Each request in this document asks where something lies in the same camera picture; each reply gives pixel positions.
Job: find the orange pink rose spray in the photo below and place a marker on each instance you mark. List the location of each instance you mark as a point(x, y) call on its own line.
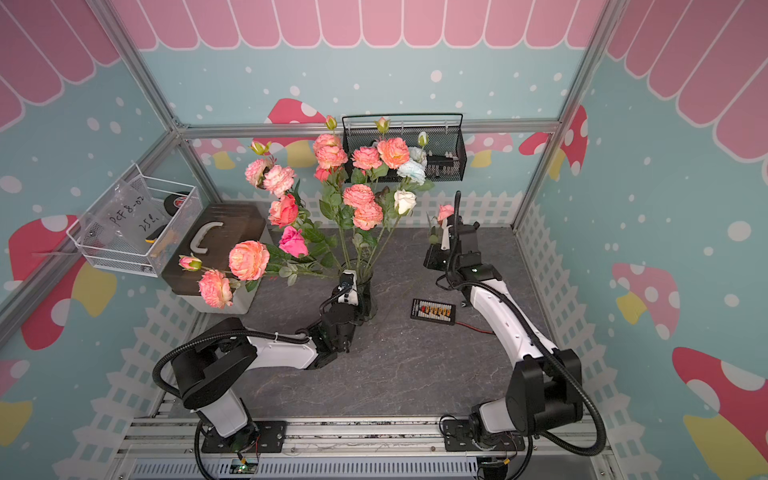
point(371, 171)

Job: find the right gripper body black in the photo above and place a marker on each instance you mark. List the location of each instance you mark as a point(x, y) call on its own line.
point(441, 260)

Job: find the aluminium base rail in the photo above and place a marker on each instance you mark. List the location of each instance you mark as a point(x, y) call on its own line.
point(420, 447)

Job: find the clear glass vase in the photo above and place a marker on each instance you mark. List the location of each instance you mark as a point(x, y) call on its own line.
point(366, 297)

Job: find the pink rose stem bunch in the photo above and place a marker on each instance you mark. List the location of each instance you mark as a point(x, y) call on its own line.
point(248, 262)

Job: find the black tape roll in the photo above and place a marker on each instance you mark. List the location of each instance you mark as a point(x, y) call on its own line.
point(173, 202)

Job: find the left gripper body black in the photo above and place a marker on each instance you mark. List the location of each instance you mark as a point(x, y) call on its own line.
point(346, 344)

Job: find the black connector board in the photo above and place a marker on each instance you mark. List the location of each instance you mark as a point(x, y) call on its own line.
point(432, 311)

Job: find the white blue flower stem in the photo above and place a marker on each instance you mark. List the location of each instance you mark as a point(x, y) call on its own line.
point(414, 168)

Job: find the clear wire wall basket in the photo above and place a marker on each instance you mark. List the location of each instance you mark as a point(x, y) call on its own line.
point(127, 230)

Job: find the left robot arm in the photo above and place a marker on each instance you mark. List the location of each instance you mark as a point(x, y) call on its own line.
point(202, 372)

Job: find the white rose stem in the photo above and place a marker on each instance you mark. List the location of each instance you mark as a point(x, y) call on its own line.
point(384, 211)

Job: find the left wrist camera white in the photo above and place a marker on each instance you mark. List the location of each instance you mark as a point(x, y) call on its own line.
point(348, 291)

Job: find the black wire mesh basket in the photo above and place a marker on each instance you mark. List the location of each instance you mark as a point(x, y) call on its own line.
point(444, 130)

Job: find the tall pink carnation stem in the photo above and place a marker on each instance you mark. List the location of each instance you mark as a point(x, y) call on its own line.
point(282, 182)

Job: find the magenta rose stem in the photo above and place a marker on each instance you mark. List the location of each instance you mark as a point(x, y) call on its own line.
point(307, 252)

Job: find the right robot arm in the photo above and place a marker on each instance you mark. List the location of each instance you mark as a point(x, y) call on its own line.
point(545, 391)

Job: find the brown lidded storage box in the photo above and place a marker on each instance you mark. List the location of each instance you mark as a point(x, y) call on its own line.
point(216, 230)

